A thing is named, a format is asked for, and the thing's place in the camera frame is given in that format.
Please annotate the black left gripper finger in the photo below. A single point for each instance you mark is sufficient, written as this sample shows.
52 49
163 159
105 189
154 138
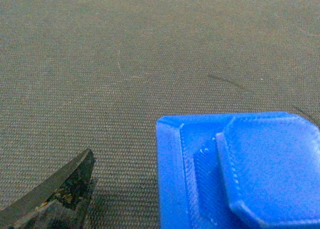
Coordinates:
59 202

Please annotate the blue block part with knob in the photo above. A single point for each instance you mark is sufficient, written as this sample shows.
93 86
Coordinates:
238 171

